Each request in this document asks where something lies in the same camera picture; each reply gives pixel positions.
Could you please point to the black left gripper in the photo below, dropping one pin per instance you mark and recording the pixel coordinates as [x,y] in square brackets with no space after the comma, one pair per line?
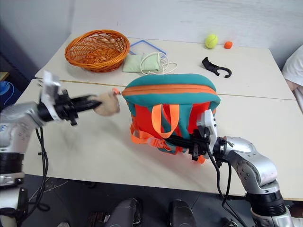
[65,107]

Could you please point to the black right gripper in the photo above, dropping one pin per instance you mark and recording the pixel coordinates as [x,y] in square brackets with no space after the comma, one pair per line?
[198,145]

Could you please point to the beige plush toy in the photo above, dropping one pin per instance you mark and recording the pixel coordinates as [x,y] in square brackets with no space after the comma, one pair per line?
[109,104]

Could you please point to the orange and teal backpack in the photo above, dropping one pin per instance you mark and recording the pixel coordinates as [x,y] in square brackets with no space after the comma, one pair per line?
[170,87]

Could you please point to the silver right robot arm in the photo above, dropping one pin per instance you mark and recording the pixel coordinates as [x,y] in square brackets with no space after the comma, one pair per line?
[255,165]

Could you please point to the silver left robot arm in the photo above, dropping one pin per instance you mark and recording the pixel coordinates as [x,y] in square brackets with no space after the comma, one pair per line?
[14,132]

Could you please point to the orange wicker basket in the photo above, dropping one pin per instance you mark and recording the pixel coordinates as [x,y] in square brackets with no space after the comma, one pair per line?
[98,50]

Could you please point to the light green fabric pouch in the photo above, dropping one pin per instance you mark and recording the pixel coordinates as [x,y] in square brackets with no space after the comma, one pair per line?
[135,63]

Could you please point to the dark rounded grey shape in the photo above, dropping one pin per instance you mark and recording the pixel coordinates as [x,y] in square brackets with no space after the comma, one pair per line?
[126,214]
[181,214]

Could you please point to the black plastic hook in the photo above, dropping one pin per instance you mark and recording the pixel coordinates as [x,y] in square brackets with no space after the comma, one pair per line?
[213,68]

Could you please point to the blue round object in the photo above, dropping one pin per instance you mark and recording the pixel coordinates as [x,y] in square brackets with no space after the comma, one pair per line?
[6,92]

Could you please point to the yellow-green tennis ball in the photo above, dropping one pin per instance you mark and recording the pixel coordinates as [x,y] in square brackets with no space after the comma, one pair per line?
[211,41]

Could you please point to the small orange ball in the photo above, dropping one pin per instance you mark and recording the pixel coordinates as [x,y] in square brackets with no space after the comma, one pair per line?
[228,45]

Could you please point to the person in white shirt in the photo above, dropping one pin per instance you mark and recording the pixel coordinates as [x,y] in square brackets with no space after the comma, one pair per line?
[293,71]

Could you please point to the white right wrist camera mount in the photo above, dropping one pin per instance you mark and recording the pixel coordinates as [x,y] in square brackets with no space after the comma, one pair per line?
[206,121]

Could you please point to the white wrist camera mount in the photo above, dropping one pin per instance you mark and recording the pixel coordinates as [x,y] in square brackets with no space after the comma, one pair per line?
[206,121]
[50,91]

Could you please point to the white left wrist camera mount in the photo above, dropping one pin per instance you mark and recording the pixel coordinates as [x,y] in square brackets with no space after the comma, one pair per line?
[50,91]

